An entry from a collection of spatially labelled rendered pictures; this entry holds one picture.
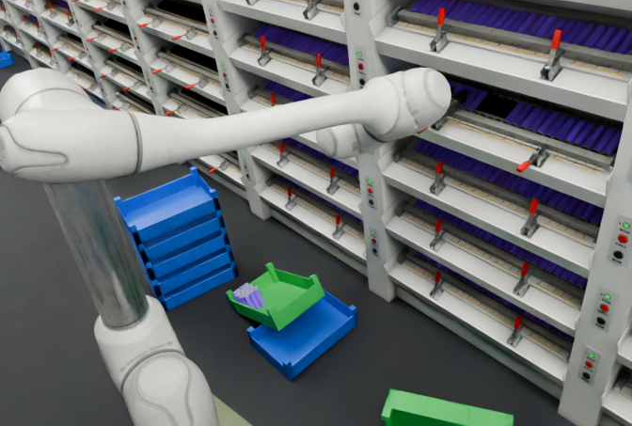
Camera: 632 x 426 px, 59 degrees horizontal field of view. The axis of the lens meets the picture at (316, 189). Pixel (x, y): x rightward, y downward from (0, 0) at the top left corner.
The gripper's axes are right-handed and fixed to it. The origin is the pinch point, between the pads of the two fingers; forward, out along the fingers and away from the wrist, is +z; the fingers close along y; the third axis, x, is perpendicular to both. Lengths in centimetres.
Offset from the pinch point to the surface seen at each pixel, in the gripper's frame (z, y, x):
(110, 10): -5, 185, 9
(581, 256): 1.5, -38.6, 26.6
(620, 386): 10, -53, 61
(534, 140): -0.4, -23.0, 3.5
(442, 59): -7.5, -1.5, -10.7
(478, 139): -2.2, -10.6, 7.1
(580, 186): -4.0, -36.3, 8.1
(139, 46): -4, 162, 21
